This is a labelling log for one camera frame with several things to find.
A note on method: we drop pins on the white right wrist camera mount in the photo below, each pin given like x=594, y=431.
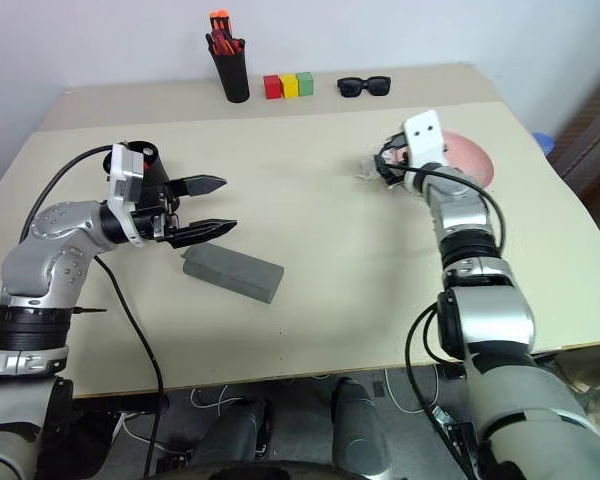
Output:
x=425, y=142

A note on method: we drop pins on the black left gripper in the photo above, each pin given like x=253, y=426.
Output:
x=155, y=215

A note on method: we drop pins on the black sunglasses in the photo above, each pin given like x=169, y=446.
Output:
x=350, y=89

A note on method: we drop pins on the green wooden block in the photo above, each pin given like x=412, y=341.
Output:
x=305, y=84

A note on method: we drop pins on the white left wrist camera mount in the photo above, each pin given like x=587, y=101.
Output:
x=125, y=175

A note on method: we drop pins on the yellow wooden block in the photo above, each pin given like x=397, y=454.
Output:
x=289, y=86

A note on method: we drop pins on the brown wooden furniture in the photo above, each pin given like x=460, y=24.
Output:
x=595, y=130

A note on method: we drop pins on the red wooden block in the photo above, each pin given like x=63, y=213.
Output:
x=272, y=87

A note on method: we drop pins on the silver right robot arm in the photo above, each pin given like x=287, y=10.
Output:
x=490, y=320

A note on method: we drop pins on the grey glasses case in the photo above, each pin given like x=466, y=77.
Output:
x=235, y=270

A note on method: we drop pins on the white paper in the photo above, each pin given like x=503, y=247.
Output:
x=366, y=167

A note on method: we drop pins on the black pen holder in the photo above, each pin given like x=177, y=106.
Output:
x=235, y=75

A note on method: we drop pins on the thin black pointed stick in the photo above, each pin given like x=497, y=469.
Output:
x=90, y=310

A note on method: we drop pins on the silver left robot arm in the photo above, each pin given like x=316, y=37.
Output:
x=55, y=235

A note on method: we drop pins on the blue round container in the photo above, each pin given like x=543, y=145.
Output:
x=546, y=144

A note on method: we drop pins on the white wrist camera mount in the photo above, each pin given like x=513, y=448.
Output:
x=125, y=175
x=425, y=142

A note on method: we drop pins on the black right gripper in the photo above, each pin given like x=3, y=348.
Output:
x=387, y=161

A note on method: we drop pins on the pink plastic plate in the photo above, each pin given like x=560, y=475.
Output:
x=472, y=155

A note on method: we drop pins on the dark grey rounded shape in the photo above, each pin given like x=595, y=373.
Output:
x=230, y=435
x=357, y=430

